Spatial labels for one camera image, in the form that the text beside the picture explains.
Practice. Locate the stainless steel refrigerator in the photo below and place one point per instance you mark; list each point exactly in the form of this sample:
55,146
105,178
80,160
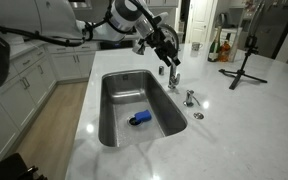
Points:
277,30

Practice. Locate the stainless steel sink basin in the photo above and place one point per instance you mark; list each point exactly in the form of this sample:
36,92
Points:
124,90

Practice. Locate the small chrome cylinder button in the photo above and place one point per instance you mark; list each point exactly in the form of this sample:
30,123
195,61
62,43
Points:
161,70

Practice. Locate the white door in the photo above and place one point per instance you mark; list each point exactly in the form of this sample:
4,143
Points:
199,20

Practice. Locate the orange liquid bottle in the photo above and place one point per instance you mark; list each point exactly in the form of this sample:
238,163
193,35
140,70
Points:
224,51

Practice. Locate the steel range hood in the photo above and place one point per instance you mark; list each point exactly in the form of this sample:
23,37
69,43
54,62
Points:
80,4

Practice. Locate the chrome gooseneck faucet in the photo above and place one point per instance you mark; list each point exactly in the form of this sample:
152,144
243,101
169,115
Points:
173,78

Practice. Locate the chrome round countertop cap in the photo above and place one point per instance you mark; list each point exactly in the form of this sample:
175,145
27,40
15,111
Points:
198,116

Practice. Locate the green champagne bottle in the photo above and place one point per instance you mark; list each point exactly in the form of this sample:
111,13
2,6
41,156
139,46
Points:
214,50

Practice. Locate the grey mug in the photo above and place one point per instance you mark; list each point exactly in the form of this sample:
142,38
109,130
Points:
196,46

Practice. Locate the sink drain strainer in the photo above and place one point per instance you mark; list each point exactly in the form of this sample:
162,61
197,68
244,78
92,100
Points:
131,122

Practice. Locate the black chair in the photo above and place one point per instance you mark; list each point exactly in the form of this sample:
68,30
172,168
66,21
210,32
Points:
5,168

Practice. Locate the white base cabinets beside oven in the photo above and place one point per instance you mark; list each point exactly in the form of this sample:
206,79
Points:
74,65

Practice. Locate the black built-in oven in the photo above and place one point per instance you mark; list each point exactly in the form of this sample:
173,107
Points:
115,45

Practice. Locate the white upper cabinets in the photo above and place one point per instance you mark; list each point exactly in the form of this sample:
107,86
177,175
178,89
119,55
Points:
164,2

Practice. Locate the chrome soap dispenser pump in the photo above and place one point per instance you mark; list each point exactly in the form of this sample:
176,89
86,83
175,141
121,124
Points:
189,98

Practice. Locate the blue sponge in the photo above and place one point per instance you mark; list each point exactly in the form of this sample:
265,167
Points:
143,116

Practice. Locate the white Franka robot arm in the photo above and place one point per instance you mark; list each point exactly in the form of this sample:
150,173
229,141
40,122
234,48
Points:
50,16

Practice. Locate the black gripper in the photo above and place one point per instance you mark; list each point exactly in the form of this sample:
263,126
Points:
159,40

